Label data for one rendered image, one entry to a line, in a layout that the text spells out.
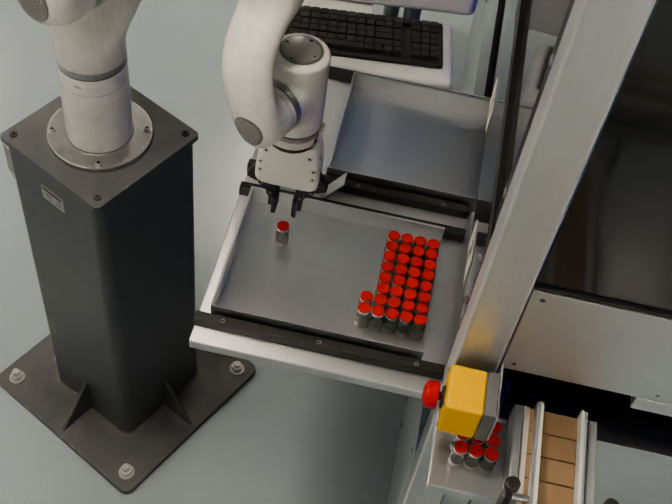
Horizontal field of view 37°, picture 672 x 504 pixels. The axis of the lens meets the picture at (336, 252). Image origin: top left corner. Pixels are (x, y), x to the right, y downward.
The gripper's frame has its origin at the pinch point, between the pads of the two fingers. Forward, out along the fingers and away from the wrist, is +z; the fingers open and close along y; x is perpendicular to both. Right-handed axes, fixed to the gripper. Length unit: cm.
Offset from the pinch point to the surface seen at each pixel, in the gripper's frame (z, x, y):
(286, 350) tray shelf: 11.1, 20.6, -5.7
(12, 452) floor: 100, 9, 57
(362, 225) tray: 10.8, -7.5, -12.8
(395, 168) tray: 10.8, -22.5, -16.2
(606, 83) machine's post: -57, 24, -35
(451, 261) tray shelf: 10.9, -4.1, -29.0
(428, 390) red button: -2.4, 30.4, -27.3
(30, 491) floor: 99, 17, 49
